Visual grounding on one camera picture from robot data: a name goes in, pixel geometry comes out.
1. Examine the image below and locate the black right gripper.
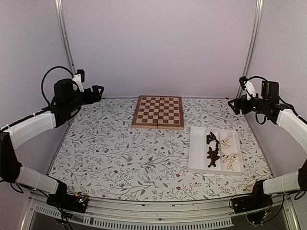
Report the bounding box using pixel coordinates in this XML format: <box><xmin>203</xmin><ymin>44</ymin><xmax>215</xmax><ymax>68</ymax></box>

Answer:
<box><xmin>228</xmin><ymin>94</ymin><xmax>268</xmax><ymax>115</ymax></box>

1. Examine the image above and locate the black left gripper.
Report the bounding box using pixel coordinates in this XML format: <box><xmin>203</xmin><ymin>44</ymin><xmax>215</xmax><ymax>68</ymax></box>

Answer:
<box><xmin>66</xmin><ymin>85</ymin><xmax>104</xmax><ymax>113</ymax></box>

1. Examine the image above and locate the wooden chessboard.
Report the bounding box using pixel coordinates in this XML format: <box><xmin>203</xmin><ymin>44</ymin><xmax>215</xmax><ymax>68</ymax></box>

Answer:
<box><xmin>132</xmin><ymin>95</ymin><xmax>184</xmax><ymax>130</ymax></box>

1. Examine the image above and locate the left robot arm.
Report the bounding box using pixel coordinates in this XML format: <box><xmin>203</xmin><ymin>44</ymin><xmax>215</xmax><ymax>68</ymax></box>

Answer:
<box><xmin>0</xmin><ymin>79</ymin><xmax>104</xmax><ymax>208</ymax></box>

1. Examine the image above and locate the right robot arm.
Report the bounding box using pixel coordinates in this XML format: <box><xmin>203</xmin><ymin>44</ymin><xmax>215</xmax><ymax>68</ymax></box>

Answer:
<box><xmin>228</xmin><ymin>76</ymin><xmax>307</xmax><ymax>209</ymax></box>

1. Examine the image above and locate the light chess pieces pile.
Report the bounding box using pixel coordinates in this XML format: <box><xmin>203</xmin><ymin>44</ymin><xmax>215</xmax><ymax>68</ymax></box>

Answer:
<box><xmin>221</xmin><ymin>134</ymin><xmax>239</xmax><ymax>172</ymax></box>

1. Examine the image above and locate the dark chess pieces pile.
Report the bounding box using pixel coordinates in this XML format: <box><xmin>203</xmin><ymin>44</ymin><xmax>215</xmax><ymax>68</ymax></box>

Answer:
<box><xmin>206</xmin><ymin>131</ymin><xmax>220</xmax><ymax>168</ymax></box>

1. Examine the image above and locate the white divided plastic tray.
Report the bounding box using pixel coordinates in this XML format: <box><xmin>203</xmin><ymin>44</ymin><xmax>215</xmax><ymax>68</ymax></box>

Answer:
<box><xmin>188</xmin><ymin>126</ymin><xmax>244</xmax><ymax>176</ymax></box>

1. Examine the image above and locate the floral patterned table mat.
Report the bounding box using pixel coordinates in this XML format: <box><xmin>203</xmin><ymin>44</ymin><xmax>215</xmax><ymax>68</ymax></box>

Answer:
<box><xmin>49</xmin><ymin>98</ymin><xmax>272</xmax><ymax>201</ymax></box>

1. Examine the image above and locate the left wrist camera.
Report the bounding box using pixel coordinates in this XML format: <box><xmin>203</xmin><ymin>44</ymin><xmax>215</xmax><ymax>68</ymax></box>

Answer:
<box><xmin>72</xmin><ymin>69</ymin><xmax>85</xmax><ymax>92</ymax></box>

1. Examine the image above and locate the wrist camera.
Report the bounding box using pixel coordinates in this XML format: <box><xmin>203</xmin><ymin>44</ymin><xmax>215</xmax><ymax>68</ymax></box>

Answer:
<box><xmin>72</xmin><ymin>69</ymin><xmax>85</xmax><ymax>92</ymax></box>
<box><xmin>239</xmin><ymin>76</ymin><xmax>256</xmax><ymax>100</ymax></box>

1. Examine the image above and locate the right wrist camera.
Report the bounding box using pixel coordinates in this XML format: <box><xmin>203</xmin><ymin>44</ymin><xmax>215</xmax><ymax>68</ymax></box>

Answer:
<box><xmin>239</xmin><ymin>76</ymin><xmax>256</xmax><ymax>100</ymax></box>

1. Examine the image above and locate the right black cable loop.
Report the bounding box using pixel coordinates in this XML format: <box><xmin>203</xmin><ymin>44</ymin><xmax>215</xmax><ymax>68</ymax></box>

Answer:
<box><xmin>249</xmin><ymin>75</ymin><xmax>298</xmax><ymax>125</ymax></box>

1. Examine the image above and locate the black cable loop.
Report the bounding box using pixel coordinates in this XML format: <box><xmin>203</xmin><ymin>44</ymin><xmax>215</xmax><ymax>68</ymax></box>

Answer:
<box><xmin>249</xmin><ymin>75</ymin><xmax>298</xmax><ymax>125</ymax></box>
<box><xmin>40</xmin><ymin>66</ymin><xmax>75</xmax><ymax>106</ymax></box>

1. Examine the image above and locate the left black cable loop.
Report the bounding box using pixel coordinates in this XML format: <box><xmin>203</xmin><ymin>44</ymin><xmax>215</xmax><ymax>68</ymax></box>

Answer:
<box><xmin>40</xmin><ymin>66</ymin><xmax>75</xmax><ymax>106</ymax></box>

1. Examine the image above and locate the right aluminium frame post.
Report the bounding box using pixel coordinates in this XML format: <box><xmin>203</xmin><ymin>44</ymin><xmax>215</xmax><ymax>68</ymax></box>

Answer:
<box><xmin>236</xmin><ymin>0</ymin><xmax>264</xmax><ymax>98</ymax></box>

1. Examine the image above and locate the aluminium frame post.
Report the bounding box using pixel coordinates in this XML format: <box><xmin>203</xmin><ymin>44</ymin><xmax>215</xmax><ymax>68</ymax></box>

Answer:
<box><xmin>54</xmin><ymin>0</ymin><xmax>76</xmax><ymax>73</ymax></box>
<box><xmin>236</xmin><ymin>0</ymin><xmax>264</xmax><ymax>98</ymax></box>

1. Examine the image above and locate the left aluminium frame post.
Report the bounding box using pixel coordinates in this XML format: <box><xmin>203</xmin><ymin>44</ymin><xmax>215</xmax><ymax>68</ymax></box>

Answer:
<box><xmin>54</xmin><ymin>0</ymin><xmax>76</xmax><ymax>73</ymax></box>

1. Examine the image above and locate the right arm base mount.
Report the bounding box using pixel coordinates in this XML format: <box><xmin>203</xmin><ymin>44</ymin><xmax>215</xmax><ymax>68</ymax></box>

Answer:
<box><xmin>229</xmin><ymin>195</ymin><xmax>273</xmax><ymax>225</ymax></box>

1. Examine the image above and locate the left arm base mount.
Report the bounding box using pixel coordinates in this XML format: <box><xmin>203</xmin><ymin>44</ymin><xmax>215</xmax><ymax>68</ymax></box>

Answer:
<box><xmin>47</xmin><ymin>193</ymin><xmax>89</xmax><ymax>213</ymax></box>

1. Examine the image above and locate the front aluminium rail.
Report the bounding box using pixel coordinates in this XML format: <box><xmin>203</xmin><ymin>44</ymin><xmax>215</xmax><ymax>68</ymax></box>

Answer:
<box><xmin>21</xmin><ymin>192</ymin><xmax>301</xmax><ymax>230</ymax></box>

